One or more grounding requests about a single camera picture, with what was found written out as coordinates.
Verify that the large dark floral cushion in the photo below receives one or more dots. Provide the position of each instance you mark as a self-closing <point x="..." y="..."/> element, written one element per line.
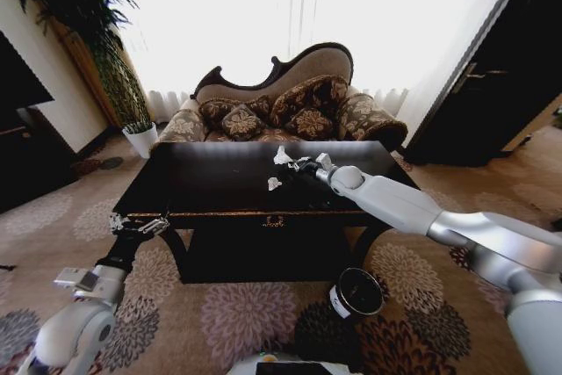
<point x="311" y="91"/>

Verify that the dark wooden door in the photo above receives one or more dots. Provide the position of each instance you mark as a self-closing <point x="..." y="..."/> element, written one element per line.
<point x="505" y="76"/>

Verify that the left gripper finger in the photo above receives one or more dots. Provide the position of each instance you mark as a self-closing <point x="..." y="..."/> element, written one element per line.
<point x="153" y="226"/>
<point x="116" y="221"/>

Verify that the floral upholstered chaise sofa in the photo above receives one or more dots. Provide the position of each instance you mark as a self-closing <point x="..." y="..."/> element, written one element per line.
<point x="303" y="67"/>

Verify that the dark wooden coffee table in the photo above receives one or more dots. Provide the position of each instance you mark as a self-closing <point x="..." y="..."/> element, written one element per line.
<point x="219" y="182"/>

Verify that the large crumpled white paper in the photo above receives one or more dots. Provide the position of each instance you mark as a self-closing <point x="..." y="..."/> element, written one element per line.
<point x="281" y="156"/>

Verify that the gold patterned drape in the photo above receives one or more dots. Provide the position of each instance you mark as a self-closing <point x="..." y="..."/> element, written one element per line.
<point x="118" y="85"/>

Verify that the black flat television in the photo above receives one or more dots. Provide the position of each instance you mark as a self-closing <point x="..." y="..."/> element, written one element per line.
<point x="17" y="76"/>

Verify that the small square floral cushion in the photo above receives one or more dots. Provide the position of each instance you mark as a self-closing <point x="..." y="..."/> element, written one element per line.
<point x="242" y="122"/>
<point x="309" y="122"/>

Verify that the small crumpled white paper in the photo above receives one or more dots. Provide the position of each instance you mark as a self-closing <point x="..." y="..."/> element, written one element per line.
<point x="274" y="184"/>

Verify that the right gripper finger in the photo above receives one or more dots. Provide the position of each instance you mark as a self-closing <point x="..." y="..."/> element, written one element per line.
<point x="294" y="167"/>
<point x="305" y="160"/>

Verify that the long dark floral cushion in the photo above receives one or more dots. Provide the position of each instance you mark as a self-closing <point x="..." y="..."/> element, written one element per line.
<point x="215" y="109"/>

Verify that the white plant pot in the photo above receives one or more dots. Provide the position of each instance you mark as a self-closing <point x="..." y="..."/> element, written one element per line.
<point x="141" y="140"/>

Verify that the floral bolster cushion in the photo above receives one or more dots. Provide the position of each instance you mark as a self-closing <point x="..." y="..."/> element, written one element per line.
<point x="358" y="116"/>

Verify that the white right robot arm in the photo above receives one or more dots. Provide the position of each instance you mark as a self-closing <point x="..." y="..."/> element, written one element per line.
<point x="417" y="208"/>

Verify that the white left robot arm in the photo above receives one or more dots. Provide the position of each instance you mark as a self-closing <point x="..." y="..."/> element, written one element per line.
<point x="70" y="326"/>

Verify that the black round trash bin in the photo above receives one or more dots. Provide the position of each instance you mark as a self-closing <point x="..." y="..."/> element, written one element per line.
<point x="358" y="293"/>

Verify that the white robot front shell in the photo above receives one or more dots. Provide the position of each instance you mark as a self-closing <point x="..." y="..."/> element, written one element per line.
<point x="285" y="359"/>

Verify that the dark television cabinet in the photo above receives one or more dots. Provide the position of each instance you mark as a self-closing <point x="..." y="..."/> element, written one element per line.
<point x="30" y="160"/>

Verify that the white sheer curtain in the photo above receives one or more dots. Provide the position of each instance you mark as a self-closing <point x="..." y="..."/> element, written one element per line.
<point x="219" y="19"/>

